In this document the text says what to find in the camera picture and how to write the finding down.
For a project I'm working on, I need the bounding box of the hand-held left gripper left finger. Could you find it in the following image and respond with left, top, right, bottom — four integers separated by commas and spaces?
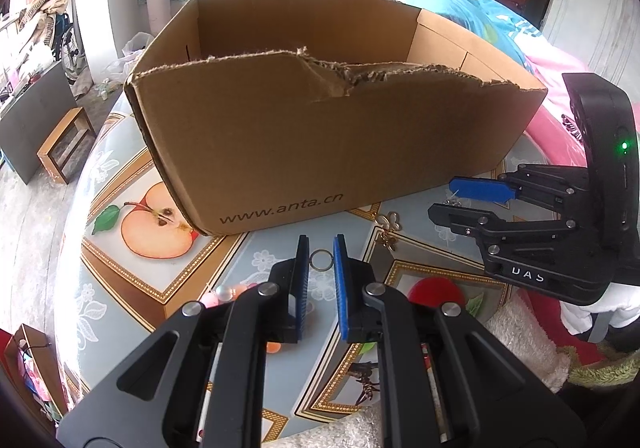
57, 234, 311, 448

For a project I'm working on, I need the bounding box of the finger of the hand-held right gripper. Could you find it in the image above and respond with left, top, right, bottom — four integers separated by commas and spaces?
448, 163, 592, 210
428, 202, 585, 251

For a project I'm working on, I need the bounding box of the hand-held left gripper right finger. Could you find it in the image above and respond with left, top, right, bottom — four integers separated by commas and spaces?
333, 233, 586, 448

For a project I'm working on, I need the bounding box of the brown cardboard box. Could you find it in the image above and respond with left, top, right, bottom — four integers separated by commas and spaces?
124, 0, 548, 236

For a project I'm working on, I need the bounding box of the person's right hand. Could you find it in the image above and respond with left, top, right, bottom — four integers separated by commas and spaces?
559, 280, 640, 335

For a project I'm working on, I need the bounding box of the gold flower charm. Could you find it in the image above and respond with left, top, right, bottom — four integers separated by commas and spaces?
377, 211, 404, 249

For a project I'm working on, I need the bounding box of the bubble wrap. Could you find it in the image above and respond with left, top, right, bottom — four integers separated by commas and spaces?
320, 403, 396, 448

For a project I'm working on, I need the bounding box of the green fuzzy cloth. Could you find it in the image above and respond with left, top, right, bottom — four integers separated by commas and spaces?
555, 343, 640, 391

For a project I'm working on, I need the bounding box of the blue blanket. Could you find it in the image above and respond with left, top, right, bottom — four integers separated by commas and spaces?
402, 0, 543, 74

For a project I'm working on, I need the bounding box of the white door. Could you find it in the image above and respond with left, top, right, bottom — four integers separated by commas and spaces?
542, 0, 640, 89

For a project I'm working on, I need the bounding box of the gift bag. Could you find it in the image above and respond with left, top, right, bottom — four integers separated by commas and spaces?
2, 324, 68, 421

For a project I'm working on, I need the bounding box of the wooden stool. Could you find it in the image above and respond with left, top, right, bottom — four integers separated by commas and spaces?
37, 107, 97, 185

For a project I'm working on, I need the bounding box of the white plastic bag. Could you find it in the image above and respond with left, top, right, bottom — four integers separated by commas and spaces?
122, 32, 156, 60

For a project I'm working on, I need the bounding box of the dark cabinet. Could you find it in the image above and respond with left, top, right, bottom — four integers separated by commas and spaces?
0, 62, 78, 185

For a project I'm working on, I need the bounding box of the wheelchair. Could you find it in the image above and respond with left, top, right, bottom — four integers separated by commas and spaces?
47, 10, 83, 79

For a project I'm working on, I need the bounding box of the pile of clothes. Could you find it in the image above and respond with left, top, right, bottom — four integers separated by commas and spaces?
20, 0, 73, 49

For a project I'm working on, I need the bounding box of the pink beaded bracelet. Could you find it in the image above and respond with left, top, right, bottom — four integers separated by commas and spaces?
201, 283, 261, 309

